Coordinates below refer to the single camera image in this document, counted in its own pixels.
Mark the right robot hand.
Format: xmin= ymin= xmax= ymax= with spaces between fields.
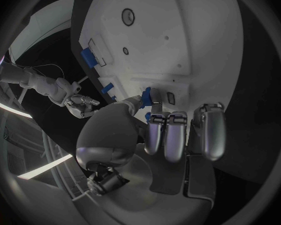
xmin=63 ymin=94 xmax=102 ymax=120

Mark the white task board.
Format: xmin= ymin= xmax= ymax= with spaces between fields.
xmin=70 ymin=0 xmax=245 ymax=136

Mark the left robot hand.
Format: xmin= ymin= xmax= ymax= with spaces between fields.
xmin=71 ymin=87 xmax=227 ymax=225

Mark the large blue cylinder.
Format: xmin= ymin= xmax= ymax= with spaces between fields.
xmin=79 ymin=47 xmax=100 ymax=69

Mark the white cable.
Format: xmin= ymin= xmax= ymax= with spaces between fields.
xmin=71 ymin=189 xmax=93 ymax=202
xmin=31 ymin=63 xmax=66 ymax=80

